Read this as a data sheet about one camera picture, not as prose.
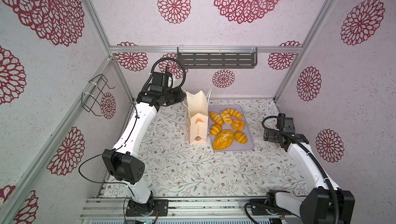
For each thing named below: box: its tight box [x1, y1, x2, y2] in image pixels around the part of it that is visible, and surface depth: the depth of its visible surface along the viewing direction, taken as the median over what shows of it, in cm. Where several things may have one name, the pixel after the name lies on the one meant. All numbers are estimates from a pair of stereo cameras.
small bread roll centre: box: [220, 109, 233, 126], surface depth 108 cm
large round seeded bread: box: [212, 129, 235, 151], surface depth 94 cm
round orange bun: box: [231, 119, 245, 132], surface depth 103 cm
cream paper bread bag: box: [186, 90, 209, 145], surface depth 89 cm
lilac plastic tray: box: [207, 104, 254, 152], surface depth 99 cm
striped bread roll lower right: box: [234, 131, 249, 144], surface depth 97 cm
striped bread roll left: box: [208, 111, 224, 126], surface depth 107 cm
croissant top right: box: [225, 108, 243, 119], surface depth 111 cm
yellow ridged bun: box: [210, 123, 223, 137], surface depth 101 cm
